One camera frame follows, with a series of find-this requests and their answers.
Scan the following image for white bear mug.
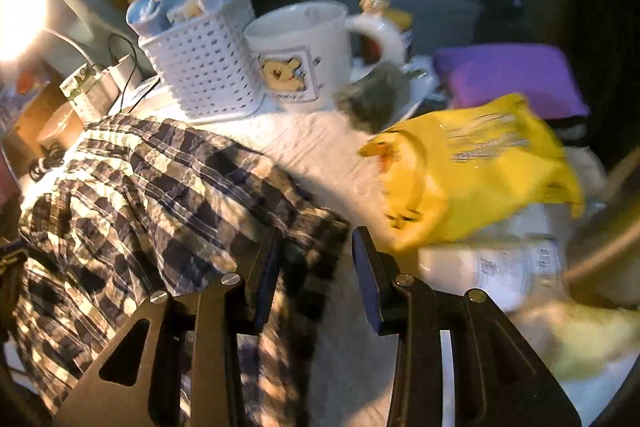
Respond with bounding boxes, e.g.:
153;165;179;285
243;0;407;114

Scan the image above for white bottle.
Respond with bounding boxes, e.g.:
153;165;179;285
418;236;564;312

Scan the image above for purple pouch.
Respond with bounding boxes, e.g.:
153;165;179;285
433;43;589;120

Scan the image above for white green carton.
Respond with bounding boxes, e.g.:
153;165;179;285
60;64;120;126

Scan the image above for tan plastic container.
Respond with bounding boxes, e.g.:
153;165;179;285
37;102;84;150

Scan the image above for white plastic basket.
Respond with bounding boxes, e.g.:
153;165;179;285
139;0;265;124

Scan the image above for plaid pants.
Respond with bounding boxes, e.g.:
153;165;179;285
13;115;349;426

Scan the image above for white desk lamp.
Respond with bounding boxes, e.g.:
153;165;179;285
0;0;92;64

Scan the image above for small honey jar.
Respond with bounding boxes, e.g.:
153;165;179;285
359;0;413;66

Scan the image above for yellow plastic bag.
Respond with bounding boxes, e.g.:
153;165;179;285
359;93;586;254

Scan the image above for tissue box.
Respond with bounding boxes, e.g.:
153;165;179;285
511;297;639;381

